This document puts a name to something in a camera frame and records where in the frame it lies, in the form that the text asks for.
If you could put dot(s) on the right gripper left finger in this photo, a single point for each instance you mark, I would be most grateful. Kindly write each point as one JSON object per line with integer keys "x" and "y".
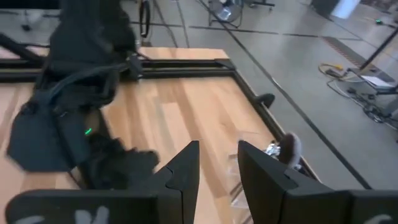
{"x": 182, "y": 199}

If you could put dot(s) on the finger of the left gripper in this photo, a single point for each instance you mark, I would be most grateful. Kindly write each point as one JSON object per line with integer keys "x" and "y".
{"x": 105, "y": 168}
{"x": 141, "y": 163}

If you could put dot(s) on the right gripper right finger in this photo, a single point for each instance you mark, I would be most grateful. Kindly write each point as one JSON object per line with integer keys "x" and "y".
{"x": 280, "y": 202}

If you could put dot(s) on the fluffy round makeup brush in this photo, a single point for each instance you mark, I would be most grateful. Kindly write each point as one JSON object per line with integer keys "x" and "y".
{"x": 290, "y": 149}

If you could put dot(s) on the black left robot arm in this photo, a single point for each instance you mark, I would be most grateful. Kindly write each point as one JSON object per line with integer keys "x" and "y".
{"x": 90, "y": 31}

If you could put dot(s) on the clear acrylic brush organizer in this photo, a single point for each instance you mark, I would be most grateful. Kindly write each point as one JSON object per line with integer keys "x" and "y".
{"x": 234, "y": 186}

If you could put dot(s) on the laptop on stand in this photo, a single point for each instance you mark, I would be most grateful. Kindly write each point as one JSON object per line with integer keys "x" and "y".
{"x": 376, "y": 81}

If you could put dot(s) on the metal floor stand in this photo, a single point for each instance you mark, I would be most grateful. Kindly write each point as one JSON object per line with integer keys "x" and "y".
{"x": 225, "y": 12}

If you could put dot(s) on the black pole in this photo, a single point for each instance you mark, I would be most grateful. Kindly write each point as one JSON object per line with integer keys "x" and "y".
{"x": 377, "y": 49}

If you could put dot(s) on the white panel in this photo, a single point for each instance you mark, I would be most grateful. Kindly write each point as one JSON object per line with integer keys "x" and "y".
{"x": 345, "y": 7}

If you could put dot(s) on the black aluminium table frame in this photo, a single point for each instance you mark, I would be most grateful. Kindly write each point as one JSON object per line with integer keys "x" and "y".
{"x": 186, "y": 73}

